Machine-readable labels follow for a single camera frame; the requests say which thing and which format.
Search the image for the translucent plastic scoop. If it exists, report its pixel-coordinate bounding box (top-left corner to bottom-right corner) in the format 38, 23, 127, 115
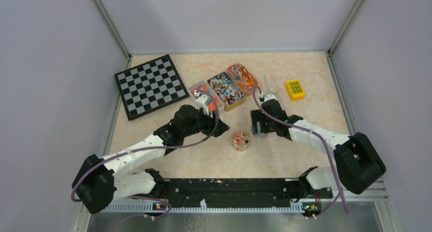
264, 74, 281, 103

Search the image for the black white checkerboard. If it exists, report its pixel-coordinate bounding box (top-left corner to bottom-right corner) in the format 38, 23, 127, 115
114, 55, 189, 121

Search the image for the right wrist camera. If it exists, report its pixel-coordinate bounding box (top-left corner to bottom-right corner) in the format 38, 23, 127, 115
258, 93, 278, 103

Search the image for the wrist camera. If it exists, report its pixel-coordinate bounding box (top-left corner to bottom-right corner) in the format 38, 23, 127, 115
258, 93, 278, 103
193, 90, 218, 115

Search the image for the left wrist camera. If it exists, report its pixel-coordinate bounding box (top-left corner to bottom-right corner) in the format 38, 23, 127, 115
193, 90, 218, 115

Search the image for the clear plastic jar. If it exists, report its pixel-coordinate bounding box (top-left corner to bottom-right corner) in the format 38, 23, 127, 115
231, 129, 251, 151

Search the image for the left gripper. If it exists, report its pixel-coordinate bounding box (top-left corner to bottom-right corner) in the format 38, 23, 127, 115
182, 106, 230, 138

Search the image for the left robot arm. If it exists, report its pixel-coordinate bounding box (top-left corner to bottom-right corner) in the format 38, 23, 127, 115
71, 105, 230, 214

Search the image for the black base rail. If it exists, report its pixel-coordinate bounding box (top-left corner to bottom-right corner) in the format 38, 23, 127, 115
111, 177, 338, 214

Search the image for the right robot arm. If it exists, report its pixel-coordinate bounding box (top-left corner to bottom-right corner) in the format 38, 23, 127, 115
250, 99, 387, 197

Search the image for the gold lollipop tin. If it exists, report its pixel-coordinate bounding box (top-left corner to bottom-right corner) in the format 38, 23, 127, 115
207, 71, 246, 112

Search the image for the yellow green toy block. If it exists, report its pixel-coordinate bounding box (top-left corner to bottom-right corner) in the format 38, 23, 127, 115
285, 80, 306, 101

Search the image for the pink lollipop tin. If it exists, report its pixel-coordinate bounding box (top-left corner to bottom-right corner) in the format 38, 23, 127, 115
226, 63, 258, 96

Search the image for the white candy tin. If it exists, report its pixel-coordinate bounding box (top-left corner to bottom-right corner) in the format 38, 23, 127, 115
188, 80, 225, 114

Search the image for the silver jar lid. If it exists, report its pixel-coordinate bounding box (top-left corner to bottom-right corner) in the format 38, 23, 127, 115
251, 123, 267, 138

